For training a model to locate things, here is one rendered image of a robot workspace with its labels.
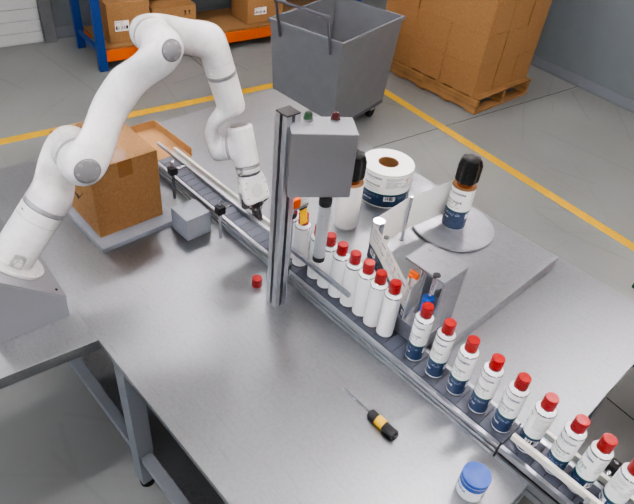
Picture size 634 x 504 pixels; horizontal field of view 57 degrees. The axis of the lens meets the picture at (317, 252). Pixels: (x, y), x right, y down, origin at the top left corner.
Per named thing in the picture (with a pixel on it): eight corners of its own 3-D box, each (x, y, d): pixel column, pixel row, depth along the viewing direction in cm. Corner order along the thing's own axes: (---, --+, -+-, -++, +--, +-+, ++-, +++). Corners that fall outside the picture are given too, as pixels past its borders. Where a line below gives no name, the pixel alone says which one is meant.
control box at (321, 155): (349, 198, 156) (359, 134, 144) (286, 198, 154) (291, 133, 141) (343, 177, 164) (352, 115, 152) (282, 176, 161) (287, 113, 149)
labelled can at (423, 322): (425, 356, 170) (442, 307, 156) (414, 365, 167) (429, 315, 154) (412, 345, 172) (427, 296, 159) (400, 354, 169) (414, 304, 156)
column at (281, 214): (285, 303, 188) (301, 112, 145) (274, 309, 185) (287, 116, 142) (276, 295, 190) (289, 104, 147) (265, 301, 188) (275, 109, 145)
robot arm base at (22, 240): (47, 287, 168) (81, 235, 166) (-22, 265, 155) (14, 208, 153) (37, 255, 182) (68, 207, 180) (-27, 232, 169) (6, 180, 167)
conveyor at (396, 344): (515, 434, 157) (519, 425, 154) (497, 452, 152) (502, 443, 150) (176, 162, 243) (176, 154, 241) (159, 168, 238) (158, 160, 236)
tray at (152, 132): (192, 156, 250) (191, 147, 247) (137, 175, 235) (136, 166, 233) (155, 127, 266) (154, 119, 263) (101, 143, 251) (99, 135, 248)
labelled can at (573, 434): (566, 467, 146) (599, 420, 133) (556, 481, 143) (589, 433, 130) (547, 453, 149) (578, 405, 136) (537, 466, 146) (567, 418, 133)
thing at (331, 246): (335, 285, 189) (343, 235, 176) (324, 292, 186) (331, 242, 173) (324, 276, 192) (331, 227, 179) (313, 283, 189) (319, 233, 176)
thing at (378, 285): (383, 323, 178) (394, 273, 165) (371, 331, 175) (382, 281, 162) (370, 313, 181) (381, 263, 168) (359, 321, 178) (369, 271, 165)
